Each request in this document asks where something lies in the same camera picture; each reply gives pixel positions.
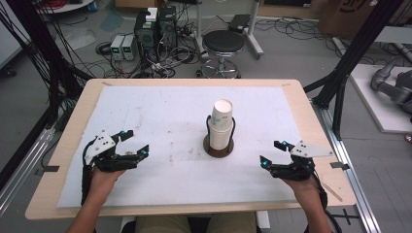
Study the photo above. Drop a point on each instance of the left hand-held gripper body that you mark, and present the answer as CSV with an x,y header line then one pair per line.
x,y
103,144

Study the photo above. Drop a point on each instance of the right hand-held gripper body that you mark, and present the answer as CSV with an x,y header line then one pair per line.
x,y
306,150

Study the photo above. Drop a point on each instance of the stack of plain paper cups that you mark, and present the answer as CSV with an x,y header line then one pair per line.
x,y
220,139

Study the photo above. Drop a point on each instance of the printed white paper cup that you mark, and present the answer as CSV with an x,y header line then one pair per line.
x,y
222,113

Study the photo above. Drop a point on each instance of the person's left hand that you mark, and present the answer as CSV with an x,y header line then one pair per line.
x,y
102,181

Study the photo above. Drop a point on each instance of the person's right hand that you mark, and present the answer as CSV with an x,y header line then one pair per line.
x,y
306,189

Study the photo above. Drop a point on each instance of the white table mat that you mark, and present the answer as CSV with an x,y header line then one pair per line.
x,y
162,129

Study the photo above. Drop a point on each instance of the black tape strip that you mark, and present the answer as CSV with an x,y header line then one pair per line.
x,y
340,165
48,168

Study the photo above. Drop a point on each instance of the thin wooden stick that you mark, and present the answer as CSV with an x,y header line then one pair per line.
x,y
332,191

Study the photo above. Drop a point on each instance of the white floor board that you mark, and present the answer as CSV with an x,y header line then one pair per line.
x,y
375,103

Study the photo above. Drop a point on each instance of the grey power supply unit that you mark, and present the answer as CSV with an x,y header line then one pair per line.
x,y
129,47
117,47

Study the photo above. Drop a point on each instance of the person's khaki pants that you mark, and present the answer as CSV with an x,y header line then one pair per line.
x,y
194,225

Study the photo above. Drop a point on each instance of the black computer tower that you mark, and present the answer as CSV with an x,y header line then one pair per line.
x,y
168,29
147,35

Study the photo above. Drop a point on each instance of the white metal stand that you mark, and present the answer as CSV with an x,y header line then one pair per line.
x,y
254,32

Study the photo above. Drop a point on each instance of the black round stool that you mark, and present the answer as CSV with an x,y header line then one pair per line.
x,y
223,42

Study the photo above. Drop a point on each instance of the black flat device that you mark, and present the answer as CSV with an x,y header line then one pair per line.
x,y
239,22

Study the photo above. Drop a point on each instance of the cardboard box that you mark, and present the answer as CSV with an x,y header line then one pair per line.
x,y
350,16

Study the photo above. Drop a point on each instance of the aluminium rail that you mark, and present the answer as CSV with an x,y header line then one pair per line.
x,y
351,181
22,174

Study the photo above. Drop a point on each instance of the black metal frame strut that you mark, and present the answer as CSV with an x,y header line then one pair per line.
x,y
353,58
42,48

